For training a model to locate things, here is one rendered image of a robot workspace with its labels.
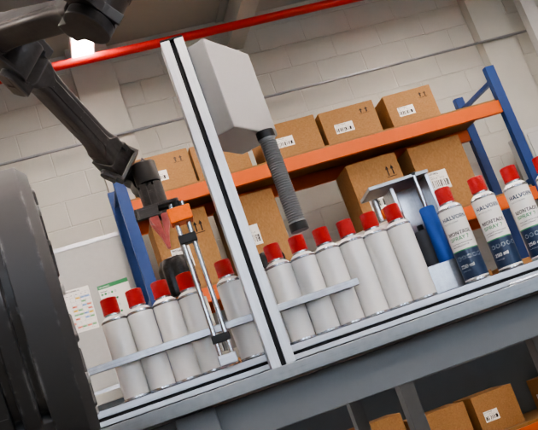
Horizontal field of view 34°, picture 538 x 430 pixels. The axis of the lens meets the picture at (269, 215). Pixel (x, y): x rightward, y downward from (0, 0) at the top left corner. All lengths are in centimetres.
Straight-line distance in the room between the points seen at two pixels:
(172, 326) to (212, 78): 48
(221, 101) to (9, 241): 119
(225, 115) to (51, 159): 480
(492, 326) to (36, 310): 98
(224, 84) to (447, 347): 67
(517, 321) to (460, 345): 10
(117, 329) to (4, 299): 125
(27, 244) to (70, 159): 591
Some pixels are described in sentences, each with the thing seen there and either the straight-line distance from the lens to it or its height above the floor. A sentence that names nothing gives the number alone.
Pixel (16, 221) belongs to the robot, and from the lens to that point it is 49.
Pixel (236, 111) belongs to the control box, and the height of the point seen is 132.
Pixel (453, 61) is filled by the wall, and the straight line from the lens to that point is 728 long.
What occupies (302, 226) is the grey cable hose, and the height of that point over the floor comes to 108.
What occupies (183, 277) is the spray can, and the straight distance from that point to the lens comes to 173.
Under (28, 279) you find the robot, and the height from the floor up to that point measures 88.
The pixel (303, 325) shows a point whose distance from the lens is 171.
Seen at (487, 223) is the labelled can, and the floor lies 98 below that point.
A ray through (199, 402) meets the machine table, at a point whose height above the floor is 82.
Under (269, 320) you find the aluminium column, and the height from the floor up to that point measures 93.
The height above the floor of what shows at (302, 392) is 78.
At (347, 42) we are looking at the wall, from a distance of 706.
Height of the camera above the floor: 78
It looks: 12 degrees up
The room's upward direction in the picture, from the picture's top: 20 degrees counter-clockwise
